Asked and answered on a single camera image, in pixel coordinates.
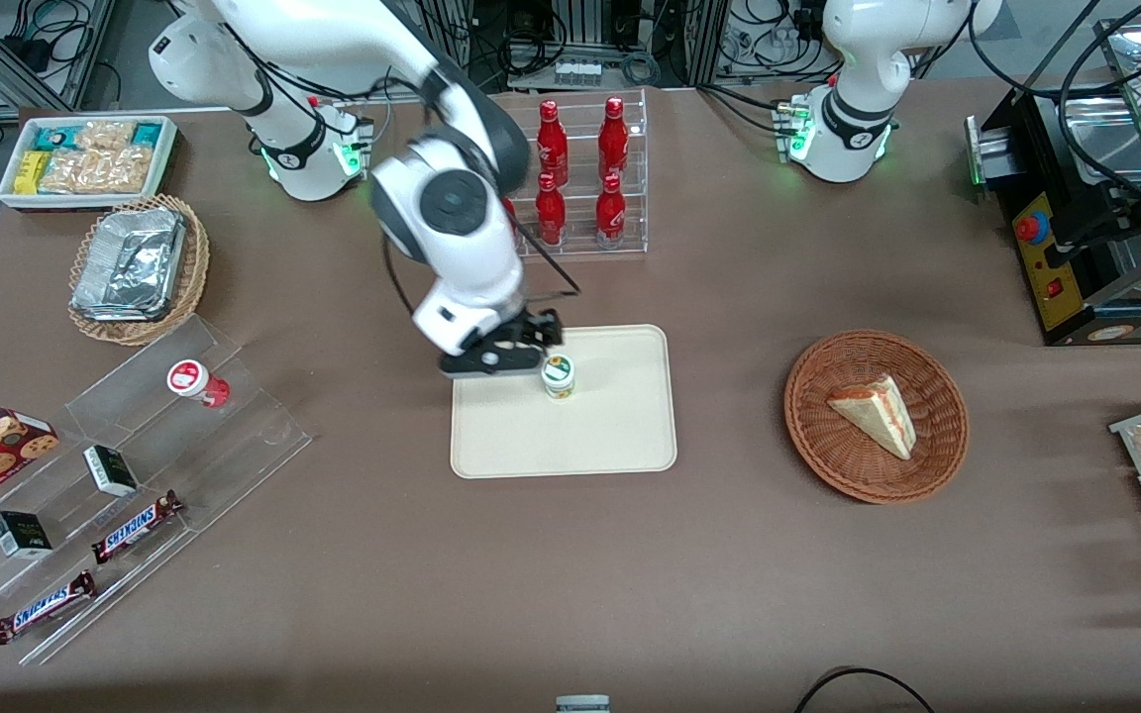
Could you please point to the teal snack packet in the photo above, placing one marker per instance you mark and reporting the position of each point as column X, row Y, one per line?
column 55, row 137

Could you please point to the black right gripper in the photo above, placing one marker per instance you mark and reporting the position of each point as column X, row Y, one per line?
column 537, row 326

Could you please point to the beige plastic tray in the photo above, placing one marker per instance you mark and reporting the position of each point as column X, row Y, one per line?
column 610, row 416

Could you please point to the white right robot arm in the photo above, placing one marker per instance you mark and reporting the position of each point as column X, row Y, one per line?
column 462, row 248

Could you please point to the wrapped triangle sandwich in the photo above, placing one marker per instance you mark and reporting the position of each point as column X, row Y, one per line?
column 878, row 416

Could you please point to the white power strip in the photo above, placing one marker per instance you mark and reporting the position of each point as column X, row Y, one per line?
column 577, row 72

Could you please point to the clear acrylic stepped stand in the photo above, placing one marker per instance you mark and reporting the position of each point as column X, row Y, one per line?
column 234, row 446

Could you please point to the aluminium foil container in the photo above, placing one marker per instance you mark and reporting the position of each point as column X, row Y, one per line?
column 130, row 262

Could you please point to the red gum bottle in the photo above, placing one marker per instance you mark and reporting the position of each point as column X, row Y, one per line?
column 196, row 382

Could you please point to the grey device at edge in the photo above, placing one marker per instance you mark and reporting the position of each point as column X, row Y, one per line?
column 582, row 704

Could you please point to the white plastic snack bin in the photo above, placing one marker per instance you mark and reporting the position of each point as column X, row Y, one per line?
column 169, row 149

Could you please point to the round brown wicker basket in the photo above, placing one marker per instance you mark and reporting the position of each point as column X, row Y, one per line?
column 828, row 446

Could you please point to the green gum bottle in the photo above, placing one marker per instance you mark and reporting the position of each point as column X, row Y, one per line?
column 559, row 378

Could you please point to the clear acrylic bottle rack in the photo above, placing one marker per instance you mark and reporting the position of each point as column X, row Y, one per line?
column 630, row 248

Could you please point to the light wicker basket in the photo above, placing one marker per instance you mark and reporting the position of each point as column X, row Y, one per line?
column 196, row 257

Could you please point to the snickers bar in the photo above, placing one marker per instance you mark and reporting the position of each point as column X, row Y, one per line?
column 44, row 608
column 135, row 527

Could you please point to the small black box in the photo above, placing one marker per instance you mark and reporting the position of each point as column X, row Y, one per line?
column 111, row 471
column 21, row 535

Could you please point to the black sealing machine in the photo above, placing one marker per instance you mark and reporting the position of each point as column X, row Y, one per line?
column 1056, row 267

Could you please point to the clear rice cracker packet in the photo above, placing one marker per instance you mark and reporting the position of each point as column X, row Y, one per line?
column 105, row 134
column 100, row 170

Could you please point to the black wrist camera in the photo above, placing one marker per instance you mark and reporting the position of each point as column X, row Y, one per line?
column 541, row 325

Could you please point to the yellow snack box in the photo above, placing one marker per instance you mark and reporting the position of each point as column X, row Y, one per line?
column 32, row 172

